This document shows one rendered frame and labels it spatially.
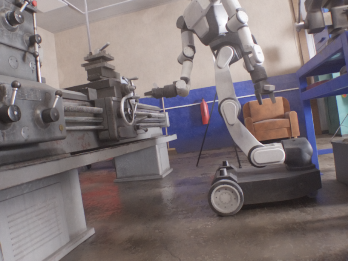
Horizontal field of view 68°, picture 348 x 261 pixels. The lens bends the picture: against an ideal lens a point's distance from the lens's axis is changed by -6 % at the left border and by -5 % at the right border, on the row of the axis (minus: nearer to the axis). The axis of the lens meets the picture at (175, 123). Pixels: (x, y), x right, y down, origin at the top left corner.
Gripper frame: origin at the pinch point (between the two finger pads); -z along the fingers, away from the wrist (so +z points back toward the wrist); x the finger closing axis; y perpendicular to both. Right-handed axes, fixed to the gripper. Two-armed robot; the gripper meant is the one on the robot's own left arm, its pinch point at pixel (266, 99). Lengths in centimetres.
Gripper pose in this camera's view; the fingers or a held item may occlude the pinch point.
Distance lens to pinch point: 158.3
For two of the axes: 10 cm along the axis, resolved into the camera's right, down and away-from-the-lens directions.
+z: -2.4, -9.5, 1.8
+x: -8.6, 1.2, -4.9
